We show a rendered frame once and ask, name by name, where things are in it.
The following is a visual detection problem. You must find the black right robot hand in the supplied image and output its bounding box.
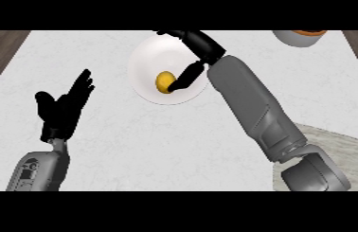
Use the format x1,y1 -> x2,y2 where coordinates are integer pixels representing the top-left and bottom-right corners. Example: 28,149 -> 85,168
155,29 -> 227,94

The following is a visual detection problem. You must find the white round plate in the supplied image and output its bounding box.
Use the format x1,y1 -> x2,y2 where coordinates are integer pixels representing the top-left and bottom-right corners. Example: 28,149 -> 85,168
127,34 -> 211,106

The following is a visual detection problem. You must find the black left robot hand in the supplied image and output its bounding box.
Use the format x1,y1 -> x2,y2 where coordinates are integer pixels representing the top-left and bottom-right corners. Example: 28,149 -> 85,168
34,68 -> 96,144

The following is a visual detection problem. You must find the grey bowl with orange content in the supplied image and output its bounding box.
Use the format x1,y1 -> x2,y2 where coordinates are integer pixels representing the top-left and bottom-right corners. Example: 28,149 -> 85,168
270,29 -> 328,48

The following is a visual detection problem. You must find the yellow lemon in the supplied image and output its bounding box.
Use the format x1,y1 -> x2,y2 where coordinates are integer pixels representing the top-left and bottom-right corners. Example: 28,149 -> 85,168
153,70 -> 177,95

